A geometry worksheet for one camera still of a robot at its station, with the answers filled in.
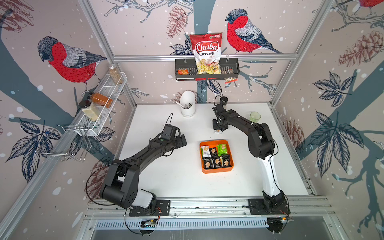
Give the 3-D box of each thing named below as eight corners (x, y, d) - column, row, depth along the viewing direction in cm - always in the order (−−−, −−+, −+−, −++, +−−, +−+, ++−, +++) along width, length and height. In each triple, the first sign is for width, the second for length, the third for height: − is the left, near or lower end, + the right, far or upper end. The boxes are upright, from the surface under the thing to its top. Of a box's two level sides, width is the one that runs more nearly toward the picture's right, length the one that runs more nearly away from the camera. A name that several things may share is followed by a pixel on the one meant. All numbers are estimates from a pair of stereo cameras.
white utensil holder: (181, 118, 114) (179, 103, 102) (182, 105, 123) (180, 90, 111) (195, 118, 114) (194, 103, 102) (195, 105, 123) (195, 90, 111)
